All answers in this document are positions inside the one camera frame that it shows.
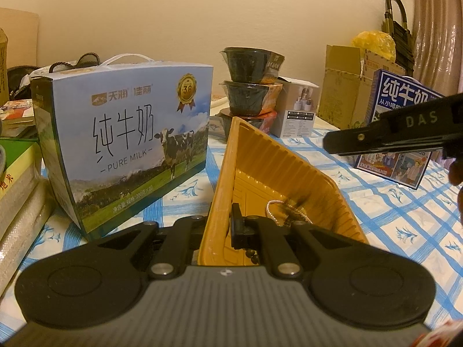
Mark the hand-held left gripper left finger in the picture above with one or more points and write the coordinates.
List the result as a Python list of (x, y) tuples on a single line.
[(191, 229)]

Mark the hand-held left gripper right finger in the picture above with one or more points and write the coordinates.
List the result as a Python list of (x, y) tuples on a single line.
[(238, 231)]

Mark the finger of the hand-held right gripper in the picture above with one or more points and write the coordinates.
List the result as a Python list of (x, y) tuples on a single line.
[(361, 141), (419, 117)]

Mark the yellow plastic tray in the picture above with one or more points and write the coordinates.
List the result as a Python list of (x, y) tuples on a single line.
[(260, 166)]

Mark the person's right hand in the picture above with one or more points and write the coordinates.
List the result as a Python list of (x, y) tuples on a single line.
[(456, 173)]

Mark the dark blue milk carton box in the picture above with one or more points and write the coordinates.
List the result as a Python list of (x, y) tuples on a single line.
[(398, 94)]

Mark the large cardboard box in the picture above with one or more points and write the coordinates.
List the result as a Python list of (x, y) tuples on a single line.
[(343, 90)]

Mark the small white product box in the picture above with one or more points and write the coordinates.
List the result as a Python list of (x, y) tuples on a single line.
[(296, 112)]

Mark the yellow plastic bag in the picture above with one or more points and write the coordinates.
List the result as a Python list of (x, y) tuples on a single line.
[(372, 43)]

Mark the blue checked tablecloth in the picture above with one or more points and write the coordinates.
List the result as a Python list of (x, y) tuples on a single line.
[(398, 224)]

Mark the beige curtain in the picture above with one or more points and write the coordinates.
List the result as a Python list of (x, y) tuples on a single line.
[(441, 25)]

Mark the black bowl with red label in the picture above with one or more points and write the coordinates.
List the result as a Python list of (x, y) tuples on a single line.
[(253, 121)]

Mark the light blue milk carton box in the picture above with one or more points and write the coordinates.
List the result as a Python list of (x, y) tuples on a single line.
[(119, 133)]

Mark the black bowl with orange label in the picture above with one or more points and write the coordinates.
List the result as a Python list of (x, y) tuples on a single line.
[(246, 97)]

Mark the black bowl with grey label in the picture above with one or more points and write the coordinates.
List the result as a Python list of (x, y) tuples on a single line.
[(246, 65)]

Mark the plastic wrapped stack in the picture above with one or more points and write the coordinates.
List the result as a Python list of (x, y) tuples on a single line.
[(21, 231)]

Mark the stack of books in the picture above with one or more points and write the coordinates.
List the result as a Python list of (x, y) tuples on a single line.
[(18, 159)]

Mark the flat cardboard sheet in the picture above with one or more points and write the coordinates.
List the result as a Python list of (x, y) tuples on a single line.
[(21, 36)]

